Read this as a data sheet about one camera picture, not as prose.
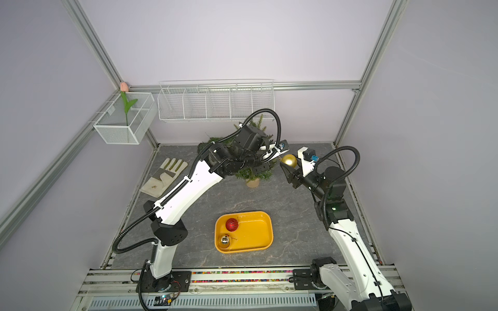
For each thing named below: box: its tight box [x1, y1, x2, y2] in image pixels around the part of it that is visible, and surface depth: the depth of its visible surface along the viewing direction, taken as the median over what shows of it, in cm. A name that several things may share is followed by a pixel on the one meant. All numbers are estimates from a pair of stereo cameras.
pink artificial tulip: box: [119, 81, 139, 127], surface depth 92 cm
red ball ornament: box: [225, 217, 239, 232], surface depth 86 cm
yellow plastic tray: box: [213, 211, 274, 254], surface depth 86 cm
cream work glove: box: [139, 158, 189, 198], surface depth 107 cm
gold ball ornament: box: [280, 154, 298, 168], surface depth 69 cm
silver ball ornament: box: [221, 234, 230, 245], surface depth 82 cm
